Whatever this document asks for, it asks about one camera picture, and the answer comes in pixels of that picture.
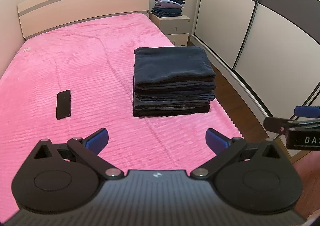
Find clothes on wardrobe shelf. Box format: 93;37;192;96
151;0;185;17

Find pink plush bed blanket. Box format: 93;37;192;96
1;13;240;221

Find stack of folded dark clothes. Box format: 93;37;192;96
132;78;216;117

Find wooden bed headboard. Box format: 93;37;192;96
17;0;149;39

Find black smartphone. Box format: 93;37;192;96
56;89;71;120

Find dark navy fleece pants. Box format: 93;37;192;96
133;47;216;91

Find sliding door wardrobe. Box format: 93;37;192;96
194;0;319;118

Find beige bedside nightstand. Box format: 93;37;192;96
149;13;192;47

